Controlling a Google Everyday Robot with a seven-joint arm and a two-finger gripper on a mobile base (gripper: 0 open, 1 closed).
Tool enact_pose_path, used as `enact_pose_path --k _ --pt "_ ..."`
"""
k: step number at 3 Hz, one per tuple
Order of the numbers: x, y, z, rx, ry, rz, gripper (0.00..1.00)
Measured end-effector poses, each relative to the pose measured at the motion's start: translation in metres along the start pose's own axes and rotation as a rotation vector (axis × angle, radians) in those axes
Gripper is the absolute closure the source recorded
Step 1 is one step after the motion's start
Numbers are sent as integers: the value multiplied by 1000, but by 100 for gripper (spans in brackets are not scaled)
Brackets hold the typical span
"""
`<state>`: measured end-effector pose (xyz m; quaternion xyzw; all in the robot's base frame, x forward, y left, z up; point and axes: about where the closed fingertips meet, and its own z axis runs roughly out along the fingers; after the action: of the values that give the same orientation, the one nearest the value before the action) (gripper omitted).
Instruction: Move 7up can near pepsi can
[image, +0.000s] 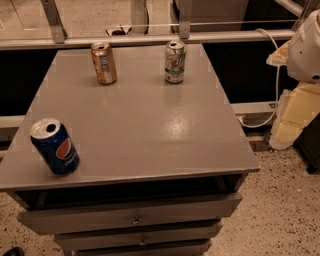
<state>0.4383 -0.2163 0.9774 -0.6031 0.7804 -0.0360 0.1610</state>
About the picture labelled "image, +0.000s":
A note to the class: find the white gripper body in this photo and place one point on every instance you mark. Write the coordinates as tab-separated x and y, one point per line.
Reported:
305	53

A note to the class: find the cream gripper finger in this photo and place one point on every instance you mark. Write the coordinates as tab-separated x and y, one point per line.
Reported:
279	56
296	110

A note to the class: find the white green 7up can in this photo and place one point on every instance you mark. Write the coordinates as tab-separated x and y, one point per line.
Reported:
175	54

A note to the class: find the orange soda can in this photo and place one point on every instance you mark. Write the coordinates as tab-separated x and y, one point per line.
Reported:
104	64

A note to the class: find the blue pepsi can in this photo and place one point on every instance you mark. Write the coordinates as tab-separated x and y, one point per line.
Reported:
52	141

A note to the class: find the grey drawer cabinet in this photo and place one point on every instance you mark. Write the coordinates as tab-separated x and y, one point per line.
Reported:
139	139

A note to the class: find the middle grey drawer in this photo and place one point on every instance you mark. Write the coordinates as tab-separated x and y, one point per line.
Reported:
140	236

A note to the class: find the grey drawer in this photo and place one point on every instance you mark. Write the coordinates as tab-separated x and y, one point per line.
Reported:
180	248
140	236
130	214

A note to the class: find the bottom grey drawer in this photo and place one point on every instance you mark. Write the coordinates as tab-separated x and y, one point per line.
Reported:
180	248

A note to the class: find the top grey drawer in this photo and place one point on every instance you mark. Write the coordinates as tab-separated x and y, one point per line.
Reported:
130	214

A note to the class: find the black shoe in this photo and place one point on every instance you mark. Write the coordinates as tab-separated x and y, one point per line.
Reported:
15	251

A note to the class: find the metal window rail frame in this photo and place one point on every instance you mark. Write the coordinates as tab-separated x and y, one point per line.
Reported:
45	24

